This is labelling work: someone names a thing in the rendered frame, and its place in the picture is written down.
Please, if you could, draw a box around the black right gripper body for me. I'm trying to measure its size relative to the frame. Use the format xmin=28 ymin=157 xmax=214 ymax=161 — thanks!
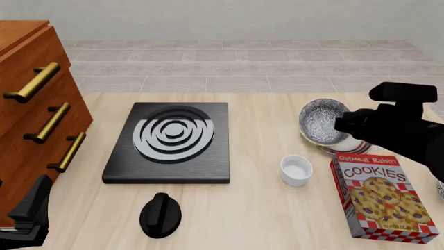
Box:
xmin=367 ymin=103 xmax=427 ymax=154

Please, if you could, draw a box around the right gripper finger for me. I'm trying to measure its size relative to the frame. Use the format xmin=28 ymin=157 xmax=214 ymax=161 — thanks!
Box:
xmin=342 ymin=108 xmax=379 ymax=123
xmin=333 ymin=117 xmax=370 ymax=143

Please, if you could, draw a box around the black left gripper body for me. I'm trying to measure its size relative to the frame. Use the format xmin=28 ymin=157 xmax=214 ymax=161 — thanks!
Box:
xmin=0 ymin=217 xmax=50 ymax=248

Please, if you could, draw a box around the plate with red rings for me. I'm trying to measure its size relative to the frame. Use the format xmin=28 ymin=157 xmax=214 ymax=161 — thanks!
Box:
xmin=300 ymin=129 xmax=375 ymax=156

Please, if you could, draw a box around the white ramekin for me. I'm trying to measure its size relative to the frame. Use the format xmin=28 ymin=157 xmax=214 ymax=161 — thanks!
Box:
xmin=279 ymin=153 xmax=314 ymax=188

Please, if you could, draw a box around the flat black stove plate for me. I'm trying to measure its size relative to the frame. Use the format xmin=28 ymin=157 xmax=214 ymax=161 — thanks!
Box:
xmin=101 ymin=101 xmax=231 ymax=185

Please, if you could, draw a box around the oatmeal raisin cookies box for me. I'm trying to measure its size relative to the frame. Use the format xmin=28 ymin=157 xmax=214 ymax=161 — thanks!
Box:
xmin=330 ymin=151 xmax=441 ymax=245

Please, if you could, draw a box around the small wooden drawer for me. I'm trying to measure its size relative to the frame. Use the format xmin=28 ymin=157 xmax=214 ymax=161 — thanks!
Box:
xmin=0 ymin=97 xmax=94 ymax=228

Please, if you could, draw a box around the medium wooden drawer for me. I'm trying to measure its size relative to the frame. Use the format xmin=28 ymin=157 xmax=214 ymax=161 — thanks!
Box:
xmin=0 ymin=67 xmax=85 ymax=170

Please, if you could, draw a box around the round black knob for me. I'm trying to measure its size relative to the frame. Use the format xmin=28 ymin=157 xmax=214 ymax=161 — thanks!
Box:
xmin=139 ymin=192 xmax=182 ymax=240

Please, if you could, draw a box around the large wooden drawer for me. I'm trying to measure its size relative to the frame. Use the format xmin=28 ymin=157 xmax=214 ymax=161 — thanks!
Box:
xmin=0 ymin=25 xmax=73 ymax=123

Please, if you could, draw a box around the wooden cabinet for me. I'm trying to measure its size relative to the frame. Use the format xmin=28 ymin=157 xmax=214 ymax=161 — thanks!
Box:
xmin=0 ymin=19 xmax=94 ymax=228

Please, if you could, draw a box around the short brass handle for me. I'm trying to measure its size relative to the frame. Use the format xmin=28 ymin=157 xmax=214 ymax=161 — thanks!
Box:
xmin=46 ymin=131 xmax=87 ymax=174

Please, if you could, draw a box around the medium brass handle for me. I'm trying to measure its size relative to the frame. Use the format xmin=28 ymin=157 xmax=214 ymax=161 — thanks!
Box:
xmin=23 ymin=101 xmax=72 ymax=145

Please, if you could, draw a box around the long brass handle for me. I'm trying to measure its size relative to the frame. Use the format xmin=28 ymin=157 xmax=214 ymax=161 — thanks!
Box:
xmin=3 ymin=61 xmax=62 ymax=104

